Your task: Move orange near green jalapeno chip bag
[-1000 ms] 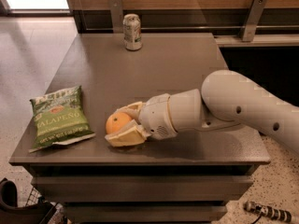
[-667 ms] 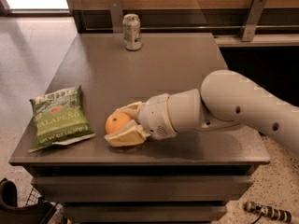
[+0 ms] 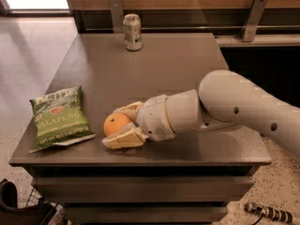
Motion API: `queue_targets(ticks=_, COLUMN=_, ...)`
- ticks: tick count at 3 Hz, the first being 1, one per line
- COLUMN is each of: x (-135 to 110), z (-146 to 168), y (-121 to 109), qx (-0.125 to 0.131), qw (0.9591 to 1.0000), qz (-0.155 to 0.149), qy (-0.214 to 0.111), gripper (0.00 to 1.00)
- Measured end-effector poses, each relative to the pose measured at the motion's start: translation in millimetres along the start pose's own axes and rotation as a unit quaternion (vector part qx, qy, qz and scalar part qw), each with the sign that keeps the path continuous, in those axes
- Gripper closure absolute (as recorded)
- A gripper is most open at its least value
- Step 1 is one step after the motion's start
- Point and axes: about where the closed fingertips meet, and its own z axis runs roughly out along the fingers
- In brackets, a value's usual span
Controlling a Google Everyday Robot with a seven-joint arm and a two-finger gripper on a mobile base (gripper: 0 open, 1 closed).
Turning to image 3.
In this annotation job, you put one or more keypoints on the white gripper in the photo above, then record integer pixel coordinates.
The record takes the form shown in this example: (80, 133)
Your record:
(153, 117)

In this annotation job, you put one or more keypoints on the orange fruit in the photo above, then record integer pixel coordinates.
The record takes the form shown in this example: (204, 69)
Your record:
(114, 122)

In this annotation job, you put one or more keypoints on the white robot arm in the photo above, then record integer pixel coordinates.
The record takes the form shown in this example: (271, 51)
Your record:
(224, 99)

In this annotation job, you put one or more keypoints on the green jalapeno chip bag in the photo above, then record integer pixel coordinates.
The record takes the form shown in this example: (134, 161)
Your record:
(59, 119)

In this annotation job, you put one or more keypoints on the grey drawer cabinet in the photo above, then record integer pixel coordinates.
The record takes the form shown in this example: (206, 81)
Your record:
(187, 175)

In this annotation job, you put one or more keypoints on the white green soda can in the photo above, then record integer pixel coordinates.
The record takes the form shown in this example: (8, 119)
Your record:
(132, 32)

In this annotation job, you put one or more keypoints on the black basket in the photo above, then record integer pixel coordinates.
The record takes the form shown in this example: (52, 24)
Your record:
(42, 213)

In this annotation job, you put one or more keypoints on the black white striped tool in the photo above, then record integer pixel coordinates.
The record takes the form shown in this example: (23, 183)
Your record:
(272, 213)

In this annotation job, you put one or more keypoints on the left metal bracket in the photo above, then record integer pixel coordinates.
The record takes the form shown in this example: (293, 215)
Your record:
(117, 14)

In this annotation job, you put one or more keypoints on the metal bracket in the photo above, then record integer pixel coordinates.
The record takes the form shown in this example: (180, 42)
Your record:
(254, 16)
(117, 14)

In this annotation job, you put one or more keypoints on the right metal bracket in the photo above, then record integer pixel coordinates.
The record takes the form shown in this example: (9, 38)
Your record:
(254, 16)

